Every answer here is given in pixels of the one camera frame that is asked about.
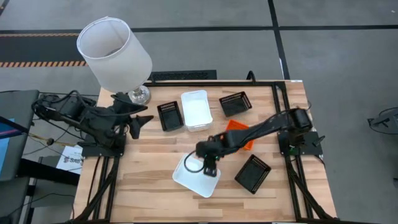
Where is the black floor vent grille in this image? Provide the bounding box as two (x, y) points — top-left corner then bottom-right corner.
(148, 69), (218, 82)

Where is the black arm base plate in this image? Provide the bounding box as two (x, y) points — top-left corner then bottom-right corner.
(277, 130), (324, 156)
(81, 134), (127, 157)

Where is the black plastic basket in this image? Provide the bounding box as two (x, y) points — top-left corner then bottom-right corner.
(218, 91), (253, 118)
(156, 100), (185, 132)
(234, 154), (272, 195)

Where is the yellow cable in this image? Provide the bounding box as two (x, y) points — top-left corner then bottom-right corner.
(28, 132), (80, 147)

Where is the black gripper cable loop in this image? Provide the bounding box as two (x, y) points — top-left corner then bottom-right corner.
(183, 150), (206, 174)

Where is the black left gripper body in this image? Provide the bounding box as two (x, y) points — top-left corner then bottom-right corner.
(110, 92), (149, 126)

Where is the white printed paper sheet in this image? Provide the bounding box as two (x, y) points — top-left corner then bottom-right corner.
(55, 144), (84, 175)

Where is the white shade table lamp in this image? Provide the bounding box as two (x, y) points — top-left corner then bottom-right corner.
(76, 16), (154, 106)

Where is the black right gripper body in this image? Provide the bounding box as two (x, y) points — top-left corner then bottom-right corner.
(195, 136), (225, 163)

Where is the black floor stand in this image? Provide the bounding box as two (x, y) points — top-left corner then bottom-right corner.
(366, 106), (398, 135)

